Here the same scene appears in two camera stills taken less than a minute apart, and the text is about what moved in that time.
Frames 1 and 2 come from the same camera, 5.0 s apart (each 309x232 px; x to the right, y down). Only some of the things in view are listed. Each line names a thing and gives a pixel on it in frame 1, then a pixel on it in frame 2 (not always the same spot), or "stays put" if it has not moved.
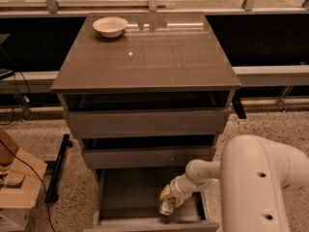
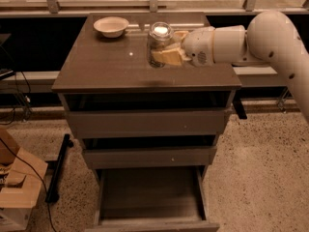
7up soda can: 167,206 -> 160,34
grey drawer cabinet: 145,94 stays put
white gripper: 178,189 -> 198,45
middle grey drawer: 145,157 stays put
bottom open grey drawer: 127,200 stays put
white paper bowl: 111,26 stays put
